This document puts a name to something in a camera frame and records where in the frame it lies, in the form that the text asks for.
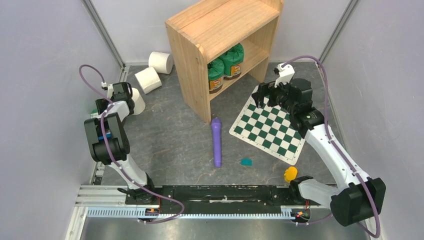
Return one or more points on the wooden shelf unit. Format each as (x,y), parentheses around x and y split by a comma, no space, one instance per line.
(204,31)

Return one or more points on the green roll orange label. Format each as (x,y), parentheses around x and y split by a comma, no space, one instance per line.
(233,60)

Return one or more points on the purple toy microphone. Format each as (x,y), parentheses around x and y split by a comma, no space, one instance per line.
(216,128)

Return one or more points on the yellow toy piece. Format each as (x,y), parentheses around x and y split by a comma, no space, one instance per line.
(290,174)

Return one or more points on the white toilet roll middle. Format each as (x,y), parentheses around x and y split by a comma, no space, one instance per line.
(148,79)

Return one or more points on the teal small block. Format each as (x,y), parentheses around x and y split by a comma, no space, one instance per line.
(246,162)

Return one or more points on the white toilet roll back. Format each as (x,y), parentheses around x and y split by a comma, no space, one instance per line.
(161,62)

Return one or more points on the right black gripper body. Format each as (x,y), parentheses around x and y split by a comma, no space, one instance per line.
(268,93)

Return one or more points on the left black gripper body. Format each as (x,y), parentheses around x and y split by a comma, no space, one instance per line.
(112,98)

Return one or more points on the blue toy car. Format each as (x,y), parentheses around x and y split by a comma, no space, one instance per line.
(100,134)

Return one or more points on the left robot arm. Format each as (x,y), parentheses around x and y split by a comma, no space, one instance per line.
(109,144)

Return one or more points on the white toilet roll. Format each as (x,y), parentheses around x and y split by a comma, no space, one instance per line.
(161,62)
(148,79)
(139,103)

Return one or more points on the green white chessboard mat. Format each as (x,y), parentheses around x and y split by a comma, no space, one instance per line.
(268,129)

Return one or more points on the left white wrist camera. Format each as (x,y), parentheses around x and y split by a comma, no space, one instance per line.
(111,87)

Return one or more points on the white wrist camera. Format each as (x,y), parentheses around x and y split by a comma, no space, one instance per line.
(111,87)
(285,73)

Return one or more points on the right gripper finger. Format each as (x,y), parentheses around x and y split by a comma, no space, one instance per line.
(269,87)
(258,96)

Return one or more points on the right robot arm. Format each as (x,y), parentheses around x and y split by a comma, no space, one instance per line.
(356,196)

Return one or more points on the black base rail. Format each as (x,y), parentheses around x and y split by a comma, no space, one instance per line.
(216,199)

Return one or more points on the white toilet roll front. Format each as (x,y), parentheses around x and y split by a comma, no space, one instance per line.
(139,103)

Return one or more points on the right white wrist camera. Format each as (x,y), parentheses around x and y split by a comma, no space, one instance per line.
(285,73)

